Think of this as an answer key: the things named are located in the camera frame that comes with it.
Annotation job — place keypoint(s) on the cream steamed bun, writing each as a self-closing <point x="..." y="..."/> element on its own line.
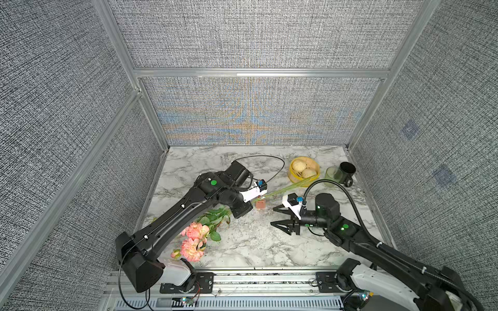
<point x="299" y="166"/>
<point x="308" y="173"/>

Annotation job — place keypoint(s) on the green translucent cup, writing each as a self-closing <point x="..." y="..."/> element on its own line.
<point x="333" y="174"/>

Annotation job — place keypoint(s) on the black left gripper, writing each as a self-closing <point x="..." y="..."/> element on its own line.
<point x="248" y="207"/>

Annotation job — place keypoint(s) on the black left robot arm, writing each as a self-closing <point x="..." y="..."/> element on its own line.
<point x="138" y="253"/>

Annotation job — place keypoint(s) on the dark green mug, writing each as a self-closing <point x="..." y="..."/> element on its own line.
<point x="346" y="171"/>

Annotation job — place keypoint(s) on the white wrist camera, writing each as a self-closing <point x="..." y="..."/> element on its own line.
<point x="257" y="190"/>
<point x="295" y="204"/>

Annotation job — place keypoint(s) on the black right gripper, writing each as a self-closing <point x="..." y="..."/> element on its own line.
<point x="296" y="222"/>

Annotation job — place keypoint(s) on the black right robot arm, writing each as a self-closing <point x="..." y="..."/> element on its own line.
<point x="390" y="274"/>

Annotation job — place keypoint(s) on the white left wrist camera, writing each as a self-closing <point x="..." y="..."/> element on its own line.
<point x="257" y="190"/>

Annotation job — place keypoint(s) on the aluminium front rail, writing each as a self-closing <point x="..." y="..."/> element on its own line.
<point x="249" y="288"/>

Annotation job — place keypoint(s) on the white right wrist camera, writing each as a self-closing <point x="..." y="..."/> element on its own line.
<point x="295" y="204"/>

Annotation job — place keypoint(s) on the aluminium frame post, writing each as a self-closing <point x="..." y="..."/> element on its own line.
<point x="109" y="23"/>

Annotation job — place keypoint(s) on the pink artificial rose stem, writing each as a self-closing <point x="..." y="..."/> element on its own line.
<point x="205" y="227"/>

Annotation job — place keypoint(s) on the yellow bamboo steamer basket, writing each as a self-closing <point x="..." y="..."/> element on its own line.
<point x="297" y="180"/>

